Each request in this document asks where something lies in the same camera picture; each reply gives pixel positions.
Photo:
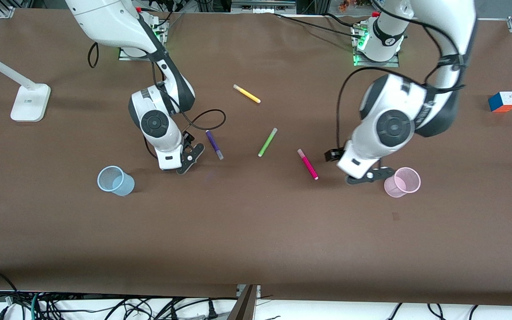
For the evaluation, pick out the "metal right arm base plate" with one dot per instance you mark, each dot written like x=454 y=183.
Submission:
x=160 y=31

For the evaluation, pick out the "translucent blue plastic cup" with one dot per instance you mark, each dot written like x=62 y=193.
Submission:
x=122 y=184

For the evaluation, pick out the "pink marker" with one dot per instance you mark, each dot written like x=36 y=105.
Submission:
x=308 y=165

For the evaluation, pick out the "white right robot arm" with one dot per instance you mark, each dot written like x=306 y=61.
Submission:
x=105 y=18

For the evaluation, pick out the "white lamp stand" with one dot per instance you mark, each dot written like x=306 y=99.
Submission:
x=29 y=106

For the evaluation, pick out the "translucent pink plastic cup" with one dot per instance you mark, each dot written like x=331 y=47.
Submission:
x=400 y=186

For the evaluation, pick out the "black power plug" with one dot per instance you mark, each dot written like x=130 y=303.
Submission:
x=212 y=311

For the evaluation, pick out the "green marker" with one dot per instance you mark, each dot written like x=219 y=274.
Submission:
x=267 y=142

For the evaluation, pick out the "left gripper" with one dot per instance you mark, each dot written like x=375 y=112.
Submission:
x=332 y=154

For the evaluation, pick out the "brown paper table cover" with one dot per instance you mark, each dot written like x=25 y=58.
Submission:
x=256 y=231

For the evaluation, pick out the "purple marker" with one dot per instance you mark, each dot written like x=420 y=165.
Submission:
x=214 y=144

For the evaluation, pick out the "aluminium profile post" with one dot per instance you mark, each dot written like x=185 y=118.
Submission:
x=246 y=304

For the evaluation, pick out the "yellow marker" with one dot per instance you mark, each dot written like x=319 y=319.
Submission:
x=247 y=94

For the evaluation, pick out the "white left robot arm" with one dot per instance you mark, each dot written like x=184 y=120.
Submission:
x=447 y=26

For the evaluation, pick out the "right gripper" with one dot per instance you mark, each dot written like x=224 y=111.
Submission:
x=189 y=138

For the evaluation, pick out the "colourful puzzle cube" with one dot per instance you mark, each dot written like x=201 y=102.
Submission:
x=502 y=102

